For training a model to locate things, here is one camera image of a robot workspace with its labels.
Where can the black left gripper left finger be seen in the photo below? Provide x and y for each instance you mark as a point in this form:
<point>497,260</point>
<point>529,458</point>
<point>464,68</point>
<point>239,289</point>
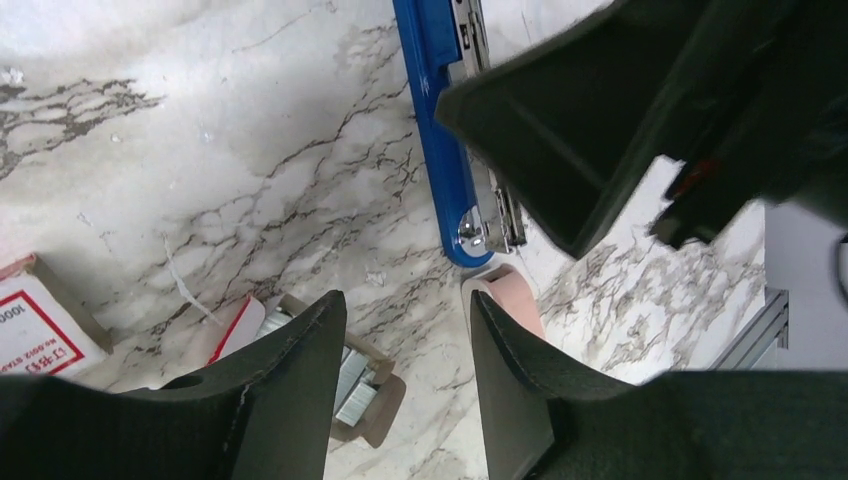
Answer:
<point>263,412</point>

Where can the red white staple box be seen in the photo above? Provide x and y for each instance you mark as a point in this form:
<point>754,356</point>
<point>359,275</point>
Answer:
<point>44,328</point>

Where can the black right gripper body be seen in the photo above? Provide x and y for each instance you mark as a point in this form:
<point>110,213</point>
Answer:
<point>751,97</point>

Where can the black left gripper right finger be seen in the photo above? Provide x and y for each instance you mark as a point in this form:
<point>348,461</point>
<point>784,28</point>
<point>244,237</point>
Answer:
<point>546,415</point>

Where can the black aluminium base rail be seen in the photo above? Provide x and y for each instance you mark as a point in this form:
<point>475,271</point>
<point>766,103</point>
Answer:
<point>757,344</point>

